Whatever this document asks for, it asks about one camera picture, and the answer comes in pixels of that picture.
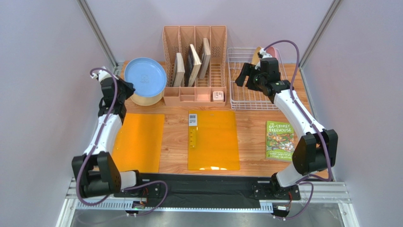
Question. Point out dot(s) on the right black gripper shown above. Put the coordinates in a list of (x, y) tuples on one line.
[(249, 77)]

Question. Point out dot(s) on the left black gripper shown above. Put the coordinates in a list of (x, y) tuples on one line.
[(129, 87)]

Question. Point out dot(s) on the yellow bear plate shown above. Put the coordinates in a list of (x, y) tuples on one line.
[(146, 101)]

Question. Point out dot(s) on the blue plate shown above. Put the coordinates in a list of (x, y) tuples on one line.
[(147, 76)]

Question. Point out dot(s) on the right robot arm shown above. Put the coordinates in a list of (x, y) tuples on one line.
[(317, 147)]

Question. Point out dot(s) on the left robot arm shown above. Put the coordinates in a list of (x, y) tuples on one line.
[(95, 171)]

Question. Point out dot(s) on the pink plate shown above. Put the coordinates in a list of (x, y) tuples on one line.
[(273, 52)]

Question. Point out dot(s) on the white power adapter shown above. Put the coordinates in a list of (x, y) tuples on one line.
[(218, 96)]

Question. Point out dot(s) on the right book grey cover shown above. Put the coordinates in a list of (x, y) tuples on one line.
[(205, 60)]

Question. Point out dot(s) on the left book blue cover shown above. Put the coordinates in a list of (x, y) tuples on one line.
[(179, 70)]

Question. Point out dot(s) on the middle book black cover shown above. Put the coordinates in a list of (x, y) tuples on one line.
[(192, 67)]

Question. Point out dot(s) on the pink plastic file organizer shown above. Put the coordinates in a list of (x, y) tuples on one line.
[(177, 39)]

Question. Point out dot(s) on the left orange plastic sheet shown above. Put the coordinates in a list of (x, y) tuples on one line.
[(138, 143)]

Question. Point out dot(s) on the orange plastic sheet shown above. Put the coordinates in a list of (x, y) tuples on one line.
[(138, 143), (212, 141)]

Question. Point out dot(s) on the green treehouse book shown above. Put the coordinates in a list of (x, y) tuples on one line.
[(279, 141)]

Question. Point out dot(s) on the centre orange plastic sheet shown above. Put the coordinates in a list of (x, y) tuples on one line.
[(212, 141)]

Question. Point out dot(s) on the white wire dish rack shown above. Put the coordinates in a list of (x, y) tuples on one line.
[(241, 98)]

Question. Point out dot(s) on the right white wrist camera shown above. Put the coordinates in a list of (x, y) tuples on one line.
[(263, 55)]

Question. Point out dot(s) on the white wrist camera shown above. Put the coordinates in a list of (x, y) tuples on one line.
[(263, 55), (100, 75)]

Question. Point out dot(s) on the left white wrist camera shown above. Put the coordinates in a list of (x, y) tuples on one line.
[(100, 75)]

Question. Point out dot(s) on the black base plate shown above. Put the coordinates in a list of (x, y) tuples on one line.
[(210, 191)]

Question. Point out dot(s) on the aluminium rail frame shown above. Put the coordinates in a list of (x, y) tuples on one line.
[(322, 204)]

